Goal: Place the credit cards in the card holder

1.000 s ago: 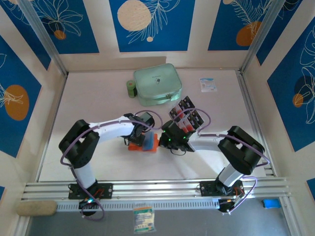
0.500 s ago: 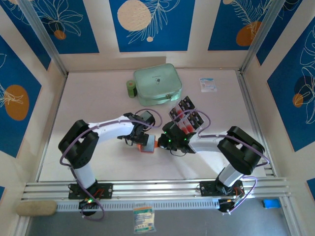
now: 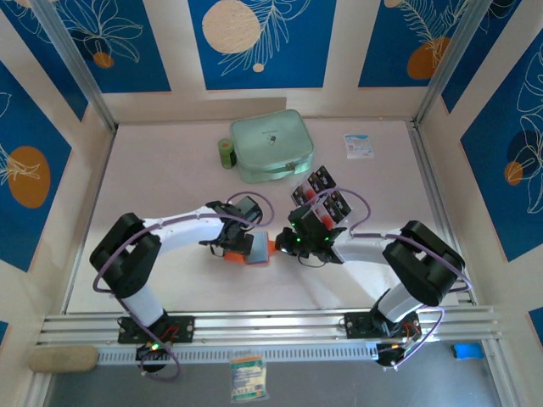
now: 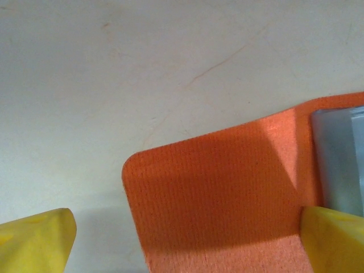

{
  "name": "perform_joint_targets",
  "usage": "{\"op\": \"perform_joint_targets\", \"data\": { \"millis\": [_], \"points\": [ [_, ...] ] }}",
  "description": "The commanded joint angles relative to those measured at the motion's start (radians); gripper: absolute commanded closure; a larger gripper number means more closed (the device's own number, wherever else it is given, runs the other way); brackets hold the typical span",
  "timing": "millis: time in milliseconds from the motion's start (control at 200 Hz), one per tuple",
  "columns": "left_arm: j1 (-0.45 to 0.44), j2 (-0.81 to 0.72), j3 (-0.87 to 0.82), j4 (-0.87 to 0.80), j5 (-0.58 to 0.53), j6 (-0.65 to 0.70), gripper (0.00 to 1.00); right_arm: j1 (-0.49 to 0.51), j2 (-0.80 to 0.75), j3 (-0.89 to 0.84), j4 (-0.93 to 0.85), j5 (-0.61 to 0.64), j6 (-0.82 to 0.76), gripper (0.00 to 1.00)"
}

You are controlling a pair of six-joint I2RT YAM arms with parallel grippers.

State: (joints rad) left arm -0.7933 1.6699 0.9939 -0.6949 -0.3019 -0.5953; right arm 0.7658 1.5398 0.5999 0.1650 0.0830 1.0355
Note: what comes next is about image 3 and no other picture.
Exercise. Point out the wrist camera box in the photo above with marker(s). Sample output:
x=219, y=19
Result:
x=304, y=220
x=248, y=208

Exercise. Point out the clear packet green label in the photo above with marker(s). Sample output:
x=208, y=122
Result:
x=248, y=379

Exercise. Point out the black electronics module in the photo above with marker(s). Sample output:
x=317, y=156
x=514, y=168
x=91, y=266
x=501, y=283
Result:
x=146, y=364
x=388, y=358

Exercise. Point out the blue white packet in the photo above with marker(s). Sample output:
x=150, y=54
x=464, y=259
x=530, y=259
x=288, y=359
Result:
x=358, y=146

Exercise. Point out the green cylinder roll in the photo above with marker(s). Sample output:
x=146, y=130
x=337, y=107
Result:
x=227, y=152

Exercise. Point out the blue sponge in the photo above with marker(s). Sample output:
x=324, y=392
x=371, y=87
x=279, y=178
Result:
x=468, y=351

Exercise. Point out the aluminium mounting rail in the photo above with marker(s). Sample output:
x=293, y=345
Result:
x=271, y=326

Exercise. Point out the aluminium frame post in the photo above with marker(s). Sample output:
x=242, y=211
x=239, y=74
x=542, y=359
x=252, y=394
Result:
x=453, y=63
x=76, y=63

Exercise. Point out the white card red circle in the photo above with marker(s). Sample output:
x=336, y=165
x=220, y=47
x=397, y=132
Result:
x=309, y=193
x=327, y=220

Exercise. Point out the orange card holder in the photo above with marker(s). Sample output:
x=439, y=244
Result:
x=259, y=248

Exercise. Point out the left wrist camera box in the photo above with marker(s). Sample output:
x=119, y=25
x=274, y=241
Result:
x=248, y=208

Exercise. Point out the black VIP credit card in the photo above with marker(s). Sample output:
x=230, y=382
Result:
x=316, y=183
x=298, y=197
x=326, y=176
x=333, y=207
x=344, y=201

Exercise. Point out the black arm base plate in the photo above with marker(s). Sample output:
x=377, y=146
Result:
x=358, y=324
x=182, y=328

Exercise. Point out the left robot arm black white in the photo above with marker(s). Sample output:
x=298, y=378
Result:
x=182, y=229

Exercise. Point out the beige foam pad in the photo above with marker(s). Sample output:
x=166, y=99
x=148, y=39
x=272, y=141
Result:
x=63, y=359

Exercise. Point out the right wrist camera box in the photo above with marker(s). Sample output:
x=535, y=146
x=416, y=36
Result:
x=304, y=220

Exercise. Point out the mint green zip pouch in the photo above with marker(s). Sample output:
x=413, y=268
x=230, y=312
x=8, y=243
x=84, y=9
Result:
x=271, y=144

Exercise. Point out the aluminium side rail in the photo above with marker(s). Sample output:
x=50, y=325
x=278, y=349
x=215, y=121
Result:
x=96, y=191
x=430, y=178

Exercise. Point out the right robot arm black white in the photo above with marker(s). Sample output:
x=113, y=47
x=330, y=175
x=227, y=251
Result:
x=424, y=263

